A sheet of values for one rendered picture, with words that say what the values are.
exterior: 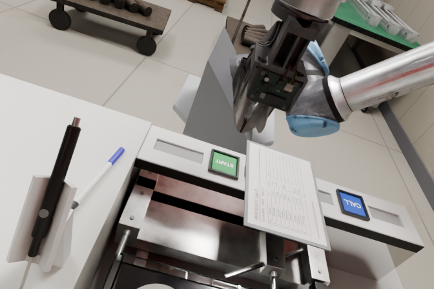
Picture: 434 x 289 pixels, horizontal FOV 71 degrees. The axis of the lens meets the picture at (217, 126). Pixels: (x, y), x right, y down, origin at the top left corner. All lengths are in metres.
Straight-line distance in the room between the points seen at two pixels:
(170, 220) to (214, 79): 0.33
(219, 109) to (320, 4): 0.43
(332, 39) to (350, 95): 2.52
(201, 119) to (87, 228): 0.43
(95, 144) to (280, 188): 0.33
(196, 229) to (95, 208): 0.19
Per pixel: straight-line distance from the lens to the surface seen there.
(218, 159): 0.56
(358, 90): 0.74
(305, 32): 0.37
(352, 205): 0.65
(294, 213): 0.55
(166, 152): 0.55
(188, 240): 0.55
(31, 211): 0.32
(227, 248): 0.56
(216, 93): 0.72
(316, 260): 0.60
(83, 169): 0.49
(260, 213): 0.52
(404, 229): 0.71
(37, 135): 0.54
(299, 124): 0.74
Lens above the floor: 1.34
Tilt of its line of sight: 36 degrees down
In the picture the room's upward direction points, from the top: 23 degrees clockwise
